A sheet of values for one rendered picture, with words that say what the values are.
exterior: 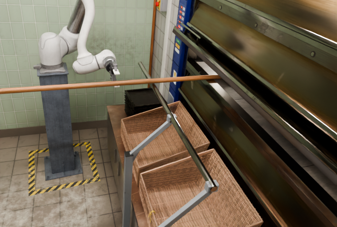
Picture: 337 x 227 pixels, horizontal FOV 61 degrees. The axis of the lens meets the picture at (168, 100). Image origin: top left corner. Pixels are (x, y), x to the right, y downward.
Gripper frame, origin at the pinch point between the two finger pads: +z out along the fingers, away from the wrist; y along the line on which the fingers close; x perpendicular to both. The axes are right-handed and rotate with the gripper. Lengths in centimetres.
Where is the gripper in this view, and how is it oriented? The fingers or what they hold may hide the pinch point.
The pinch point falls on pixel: (116, 78)
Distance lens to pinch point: 177.1
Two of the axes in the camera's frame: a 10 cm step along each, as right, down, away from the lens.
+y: -1.0, 8.6, 4.9
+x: -9.4, 0.8, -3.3
